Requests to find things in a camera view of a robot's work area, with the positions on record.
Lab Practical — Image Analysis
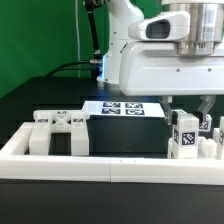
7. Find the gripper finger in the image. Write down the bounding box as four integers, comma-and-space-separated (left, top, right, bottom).
198, 95, 216, 122
159, 96, 173, 125

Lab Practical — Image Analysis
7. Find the white tagged cube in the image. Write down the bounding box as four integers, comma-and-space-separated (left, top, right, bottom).
199, 114, 212, 132
172, 109, 187, 117

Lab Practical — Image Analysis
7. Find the white chair back part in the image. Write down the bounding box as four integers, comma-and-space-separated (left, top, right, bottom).
29, 110, 90, 156

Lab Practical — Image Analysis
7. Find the white tagged cube far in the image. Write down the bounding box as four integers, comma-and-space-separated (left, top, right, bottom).
199, 114, 212, 132

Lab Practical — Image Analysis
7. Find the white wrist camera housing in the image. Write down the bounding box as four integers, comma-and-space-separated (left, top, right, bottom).
128, 11, 190, 41

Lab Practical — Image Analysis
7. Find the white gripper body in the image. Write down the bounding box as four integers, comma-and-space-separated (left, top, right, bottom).
119, 42, 224, 96

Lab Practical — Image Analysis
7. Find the white tagged cube near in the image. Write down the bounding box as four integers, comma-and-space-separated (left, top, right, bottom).
172, 109, 187, 117

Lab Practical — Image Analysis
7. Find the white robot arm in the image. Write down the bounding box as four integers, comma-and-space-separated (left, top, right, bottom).
97, 0, 224, 120

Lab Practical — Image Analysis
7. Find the white U-shaped obstacle frame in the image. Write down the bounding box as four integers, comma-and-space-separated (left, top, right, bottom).
0, 122, 224, 185

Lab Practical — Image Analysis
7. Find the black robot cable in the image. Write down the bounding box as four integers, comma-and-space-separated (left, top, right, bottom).
46, 0, 105, 78

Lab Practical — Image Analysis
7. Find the white marker sheet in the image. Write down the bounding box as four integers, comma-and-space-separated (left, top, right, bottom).
83, 101, 165, 118

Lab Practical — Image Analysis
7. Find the white chair seat part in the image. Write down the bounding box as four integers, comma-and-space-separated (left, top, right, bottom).
167, 137, 217, 159

